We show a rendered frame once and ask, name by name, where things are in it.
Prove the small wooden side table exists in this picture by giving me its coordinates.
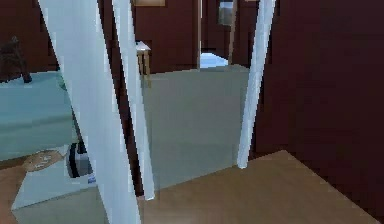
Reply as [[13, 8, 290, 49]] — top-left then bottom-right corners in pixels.
[[135, 40, 153, 88]]

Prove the white room door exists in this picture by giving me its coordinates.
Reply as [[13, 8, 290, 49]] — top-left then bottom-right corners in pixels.
[[37, 0, 142, 224]]

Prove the grey window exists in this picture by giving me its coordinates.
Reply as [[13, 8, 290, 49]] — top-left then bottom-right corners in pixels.
[[217, 1, 235, 27]]

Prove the black and white round object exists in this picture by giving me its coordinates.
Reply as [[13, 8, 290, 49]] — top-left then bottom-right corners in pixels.
[[65, 141, 97, 186]]

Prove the teal bed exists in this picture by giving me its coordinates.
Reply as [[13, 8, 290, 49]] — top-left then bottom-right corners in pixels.
[[0, 70, 80, 162]]

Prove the framed wall picture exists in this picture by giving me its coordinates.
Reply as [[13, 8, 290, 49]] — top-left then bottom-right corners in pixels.
[[132, 0, 166, 7]]

